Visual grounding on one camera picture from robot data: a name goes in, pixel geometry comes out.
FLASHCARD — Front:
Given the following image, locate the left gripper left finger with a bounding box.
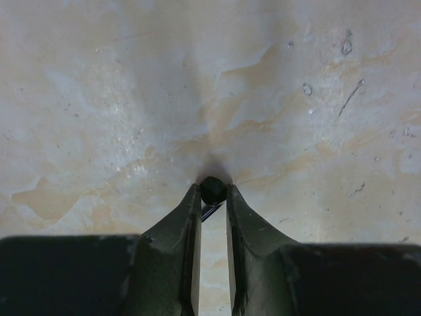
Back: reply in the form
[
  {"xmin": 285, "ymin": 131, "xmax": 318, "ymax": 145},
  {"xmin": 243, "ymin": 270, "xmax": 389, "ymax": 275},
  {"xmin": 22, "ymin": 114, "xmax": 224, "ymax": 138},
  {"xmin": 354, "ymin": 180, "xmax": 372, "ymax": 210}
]
[{"xmin": 1, "ymin": 184, "xmax": 201, "ymax": 315}]

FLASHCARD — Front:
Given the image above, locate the black earbud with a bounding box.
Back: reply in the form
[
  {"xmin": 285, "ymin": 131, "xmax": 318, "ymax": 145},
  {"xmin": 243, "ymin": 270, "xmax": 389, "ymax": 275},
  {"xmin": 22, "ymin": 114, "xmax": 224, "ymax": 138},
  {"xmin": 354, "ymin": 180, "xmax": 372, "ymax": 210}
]
[{"xmin": 200, "ymin": 176, "xmax": 227, "ymax": 223}]

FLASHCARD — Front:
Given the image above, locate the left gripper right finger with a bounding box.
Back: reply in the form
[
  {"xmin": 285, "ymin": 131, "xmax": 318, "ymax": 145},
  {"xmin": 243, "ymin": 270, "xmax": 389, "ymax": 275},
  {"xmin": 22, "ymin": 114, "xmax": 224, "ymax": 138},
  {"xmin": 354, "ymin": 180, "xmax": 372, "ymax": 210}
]
[{"xmin": 227, "ymin": 185, "xmax": 420, "ymax": 315}]

